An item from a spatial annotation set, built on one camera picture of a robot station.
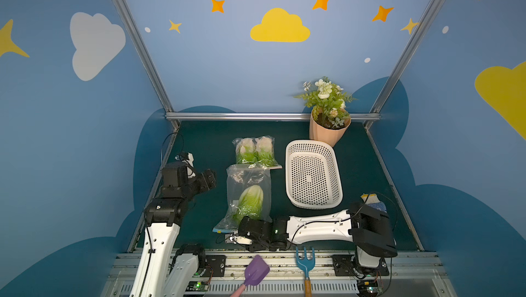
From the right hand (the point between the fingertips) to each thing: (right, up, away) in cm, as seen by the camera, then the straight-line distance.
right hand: (249, 227), depth 79 cm
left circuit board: (-18, -18, -8) cm, 26 cm away
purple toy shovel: (+3, -13, -7) cm, 15 cm away
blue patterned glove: (+55, +8, +11) cm, 57 cm away
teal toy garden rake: (+21, -11, -5) cm, 25 cm away
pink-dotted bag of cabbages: (+2, +30, +19) cm, 35 cm away
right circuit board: (+42, -18, -8) cm, 47 cm away
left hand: (-14, +23, -5) cm, 27 cm away
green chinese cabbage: (+1, +9, +1) cm, 9 cm away
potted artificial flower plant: (+39, +46, +22) cm, 64 cm away
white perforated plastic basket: (+30, +16, +19) cm, 39 cm away
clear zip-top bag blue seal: (-7, +17, +16) cm, 24 cm away
